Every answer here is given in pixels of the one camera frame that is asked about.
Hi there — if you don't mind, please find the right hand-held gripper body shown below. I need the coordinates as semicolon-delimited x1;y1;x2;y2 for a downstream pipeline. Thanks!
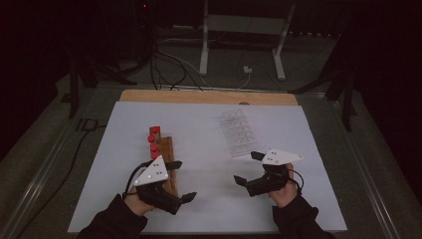
245;147;305;198

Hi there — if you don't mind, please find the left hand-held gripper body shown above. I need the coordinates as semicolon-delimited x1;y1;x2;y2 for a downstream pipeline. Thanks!
132;154;184;216

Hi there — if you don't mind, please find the wooden test tube rack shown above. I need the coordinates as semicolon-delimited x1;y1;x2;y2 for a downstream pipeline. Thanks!
147;125;180;201

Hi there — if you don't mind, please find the clear plastic test tube rack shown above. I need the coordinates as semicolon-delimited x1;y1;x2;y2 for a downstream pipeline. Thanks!
219;109;259;158

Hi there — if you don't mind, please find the person's left hand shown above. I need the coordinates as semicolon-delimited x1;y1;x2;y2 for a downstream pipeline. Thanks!
122;184;155;218

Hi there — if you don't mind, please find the person's right hand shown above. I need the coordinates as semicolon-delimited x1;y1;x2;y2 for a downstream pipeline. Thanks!
267;161;301;209

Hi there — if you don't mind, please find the white table mat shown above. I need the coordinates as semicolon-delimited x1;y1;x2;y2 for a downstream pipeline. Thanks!
68;101;348;234

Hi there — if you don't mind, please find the black stand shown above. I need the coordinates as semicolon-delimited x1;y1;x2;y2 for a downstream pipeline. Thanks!
67;53;137;120
288;33;360;132

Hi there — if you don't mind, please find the grey metal stand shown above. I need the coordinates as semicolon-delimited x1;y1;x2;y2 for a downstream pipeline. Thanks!
198;0;298;82

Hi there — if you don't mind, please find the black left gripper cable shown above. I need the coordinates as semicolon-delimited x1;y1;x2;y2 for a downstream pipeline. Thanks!
120;159;154;201

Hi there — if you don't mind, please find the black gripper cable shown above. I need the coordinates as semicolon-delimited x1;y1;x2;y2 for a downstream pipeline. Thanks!
287;168;306;196
120;159;154;201

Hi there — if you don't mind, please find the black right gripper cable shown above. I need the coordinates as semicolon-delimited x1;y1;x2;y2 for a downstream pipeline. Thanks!
287;168;306;196

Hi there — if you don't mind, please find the white cable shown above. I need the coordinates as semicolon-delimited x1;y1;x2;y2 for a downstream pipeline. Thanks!
236;72;252;91

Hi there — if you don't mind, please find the black floor cable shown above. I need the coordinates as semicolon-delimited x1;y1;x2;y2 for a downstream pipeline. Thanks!
19;118;107;233

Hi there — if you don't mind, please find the metal floor rail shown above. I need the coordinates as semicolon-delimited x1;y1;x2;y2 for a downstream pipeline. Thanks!
0;83;101;239
326;96;404;239

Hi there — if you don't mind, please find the black cable bundle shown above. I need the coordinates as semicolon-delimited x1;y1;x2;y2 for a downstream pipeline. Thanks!
148;49;204;93

